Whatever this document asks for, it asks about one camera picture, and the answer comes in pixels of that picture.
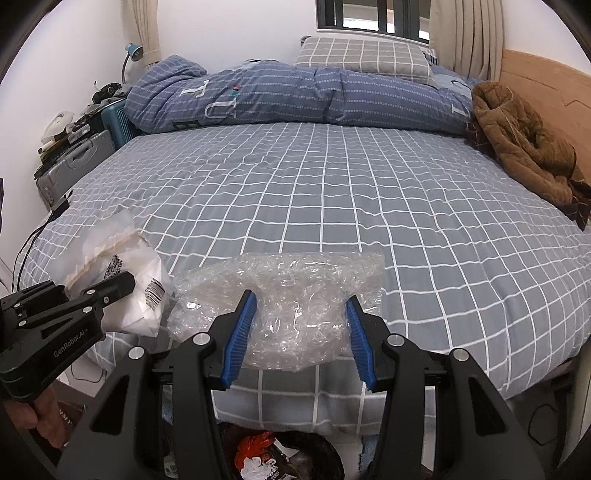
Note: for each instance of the dark framed window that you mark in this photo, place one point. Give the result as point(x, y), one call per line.
point(351, 14)

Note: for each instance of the black power adapter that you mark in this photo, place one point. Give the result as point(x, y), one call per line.
point(60, 207)

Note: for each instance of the black round gadget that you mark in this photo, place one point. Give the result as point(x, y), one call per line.
point(108, 91)

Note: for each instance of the person's left hand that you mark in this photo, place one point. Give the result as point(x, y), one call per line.
point(48, 420)

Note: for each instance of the grey suitcase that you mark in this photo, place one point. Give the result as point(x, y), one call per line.
point(78, 161)

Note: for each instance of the trash bin with black bag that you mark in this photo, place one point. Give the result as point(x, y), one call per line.
point(318, 457)

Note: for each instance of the narrow beige curtain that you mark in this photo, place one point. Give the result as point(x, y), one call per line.
point(145, 27)

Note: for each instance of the white plastic item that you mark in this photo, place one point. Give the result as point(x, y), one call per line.
point(57, 122)

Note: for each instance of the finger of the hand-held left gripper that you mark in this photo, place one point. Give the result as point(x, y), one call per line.
point(32, 297)
point(111, 284)

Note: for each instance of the blue striped duvet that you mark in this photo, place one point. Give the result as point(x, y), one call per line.
point(300, 97)

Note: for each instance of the blue desk lamp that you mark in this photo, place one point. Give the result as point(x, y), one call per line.
point(136, 51)

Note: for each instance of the white plastic pouch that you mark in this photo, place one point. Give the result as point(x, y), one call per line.
point(138, 277)

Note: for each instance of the brown quilted jacket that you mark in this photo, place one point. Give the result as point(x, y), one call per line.
point(517, 138)

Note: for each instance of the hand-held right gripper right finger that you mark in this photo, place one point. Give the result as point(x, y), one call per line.
point(362, 341)

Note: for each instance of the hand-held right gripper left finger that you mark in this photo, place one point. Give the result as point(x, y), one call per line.
point(238, 341)

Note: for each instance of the grey checked pillow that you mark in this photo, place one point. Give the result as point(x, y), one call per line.
point(360, 57)

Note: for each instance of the white tissue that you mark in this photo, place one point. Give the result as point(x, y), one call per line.
point(256, 470)

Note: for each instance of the wooden headboard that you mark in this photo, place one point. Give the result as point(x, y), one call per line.
point(554, 87)

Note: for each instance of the red plastic bag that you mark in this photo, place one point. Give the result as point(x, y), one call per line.
point(251, 450)

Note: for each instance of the teal suitcase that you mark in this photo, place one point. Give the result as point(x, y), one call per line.
point(117, 124)

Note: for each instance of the clear bubble wrap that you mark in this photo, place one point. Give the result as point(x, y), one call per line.
point(300, 300)

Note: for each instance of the wide beige curtain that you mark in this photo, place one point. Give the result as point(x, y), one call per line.
point(466, 37)

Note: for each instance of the brown milk carton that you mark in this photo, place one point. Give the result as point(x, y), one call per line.
point(279, 468)

